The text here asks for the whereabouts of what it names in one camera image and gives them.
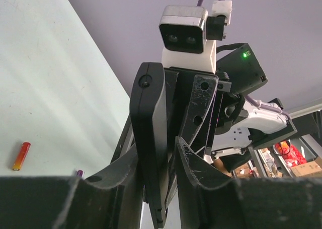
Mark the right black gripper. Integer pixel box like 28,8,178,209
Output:
165,67,245,156

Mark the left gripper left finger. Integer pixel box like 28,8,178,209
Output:
1,146,143,228

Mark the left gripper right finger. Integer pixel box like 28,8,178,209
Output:
175,137,321,228

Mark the black remote control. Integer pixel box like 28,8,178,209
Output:
129,62,172,228

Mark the blue purple battery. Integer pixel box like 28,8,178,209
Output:
75,170,84,177

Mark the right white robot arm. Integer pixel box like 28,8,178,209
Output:
162,41,296,173

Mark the orange red battery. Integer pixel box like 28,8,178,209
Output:
12,142,31,171

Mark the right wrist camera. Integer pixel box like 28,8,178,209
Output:
159,0,232,73

